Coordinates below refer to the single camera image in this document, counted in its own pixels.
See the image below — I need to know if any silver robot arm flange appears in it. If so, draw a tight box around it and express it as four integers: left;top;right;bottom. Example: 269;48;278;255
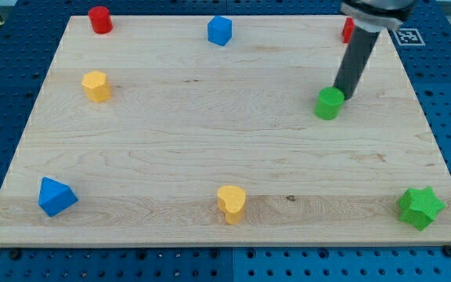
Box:
340;0;417;33

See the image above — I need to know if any green star block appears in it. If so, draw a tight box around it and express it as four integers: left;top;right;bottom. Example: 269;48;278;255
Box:
397;186;446;231

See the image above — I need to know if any light wooden board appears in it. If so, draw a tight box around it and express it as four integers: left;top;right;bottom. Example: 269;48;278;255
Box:
0;16;451;248

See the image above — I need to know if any yellow heart block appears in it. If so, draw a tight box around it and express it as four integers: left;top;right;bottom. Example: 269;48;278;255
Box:
217;185;247;225

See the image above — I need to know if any green cylinder block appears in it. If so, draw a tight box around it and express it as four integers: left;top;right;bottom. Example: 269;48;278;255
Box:
314;87;345;120

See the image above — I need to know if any blue cube block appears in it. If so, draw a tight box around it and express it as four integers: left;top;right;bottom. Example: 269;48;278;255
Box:
207;16;233;46

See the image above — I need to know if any yellow hexagon block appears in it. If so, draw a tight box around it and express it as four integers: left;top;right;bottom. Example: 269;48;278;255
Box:
81;70;112;103

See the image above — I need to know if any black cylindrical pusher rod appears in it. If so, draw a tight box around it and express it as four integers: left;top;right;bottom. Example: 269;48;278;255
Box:
334;26;380;100

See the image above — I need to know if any red block at back right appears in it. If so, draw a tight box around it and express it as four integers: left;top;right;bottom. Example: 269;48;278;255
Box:
341;17;355;44

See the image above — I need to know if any red cylinder block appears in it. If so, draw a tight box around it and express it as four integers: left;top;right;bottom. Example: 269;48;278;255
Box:
88;5;113;34

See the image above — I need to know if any blue triangle block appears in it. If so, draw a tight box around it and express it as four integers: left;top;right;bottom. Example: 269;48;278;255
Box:
38;177;78;217

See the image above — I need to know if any black white fiducial tag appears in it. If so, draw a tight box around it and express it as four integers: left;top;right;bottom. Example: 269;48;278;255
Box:
394;28;425;46

